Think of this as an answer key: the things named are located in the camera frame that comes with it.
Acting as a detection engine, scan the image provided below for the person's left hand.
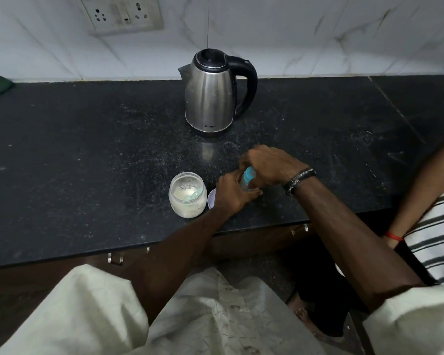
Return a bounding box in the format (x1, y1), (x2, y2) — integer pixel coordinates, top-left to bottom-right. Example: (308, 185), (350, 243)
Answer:
(212, 171), (263, 218)

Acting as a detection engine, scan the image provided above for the person's right hand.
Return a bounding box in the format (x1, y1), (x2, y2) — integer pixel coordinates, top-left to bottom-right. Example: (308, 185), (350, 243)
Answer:
(238, 145), (308, 190)

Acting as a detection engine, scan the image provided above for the clear bottle with blue ring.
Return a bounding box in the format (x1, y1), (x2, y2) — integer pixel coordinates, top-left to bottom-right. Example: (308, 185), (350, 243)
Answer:
(240, 166), (262, 191)

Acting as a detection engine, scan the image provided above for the person's right forearm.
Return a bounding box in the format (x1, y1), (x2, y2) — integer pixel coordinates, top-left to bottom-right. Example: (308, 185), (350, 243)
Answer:
(287, 174), (427, 313)

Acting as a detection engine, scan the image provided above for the person's left forearm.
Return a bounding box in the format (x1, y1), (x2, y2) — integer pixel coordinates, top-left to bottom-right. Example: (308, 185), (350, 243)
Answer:
(131, 205), (233, 324)

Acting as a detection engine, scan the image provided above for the glass jar of white powder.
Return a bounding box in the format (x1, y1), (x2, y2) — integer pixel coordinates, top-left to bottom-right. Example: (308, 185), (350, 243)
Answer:
(169, 172), (208, 219)

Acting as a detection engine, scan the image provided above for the black thread wristband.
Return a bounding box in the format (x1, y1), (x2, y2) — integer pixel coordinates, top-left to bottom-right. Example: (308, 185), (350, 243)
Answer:
(283, 167), (317, 198)

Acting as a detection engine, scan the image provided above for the brown wooden cabinet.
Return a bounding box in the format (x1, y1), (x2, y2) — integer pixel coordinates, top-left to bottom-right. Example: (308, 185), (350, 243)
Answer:
(0, 214), (320, 305)

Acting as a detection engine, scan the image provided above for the person's bare foot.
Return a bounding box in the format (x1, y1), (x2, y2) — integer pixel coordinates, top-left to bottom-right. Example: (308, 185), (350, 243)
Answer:
(287, 292), (343, 338)

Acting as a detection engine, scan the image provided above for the person's cream shirt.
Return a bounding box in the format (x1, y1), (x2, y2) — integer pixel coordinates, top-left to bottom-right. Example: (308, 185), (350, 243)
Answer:
(0, 264), (444, 355)

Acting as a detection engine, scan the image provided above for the steel electric kettle black handle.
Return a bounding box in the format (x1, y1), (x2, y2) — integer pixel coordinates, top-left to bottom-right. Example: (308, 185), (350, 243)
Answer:
(178, 49), (258, 137)

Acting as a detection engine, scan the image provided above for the white wall socket plate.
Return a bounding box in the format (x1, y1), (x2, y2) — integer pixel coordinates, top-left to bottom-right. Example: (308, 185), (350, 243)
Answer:
(78, 0), (164, 36)

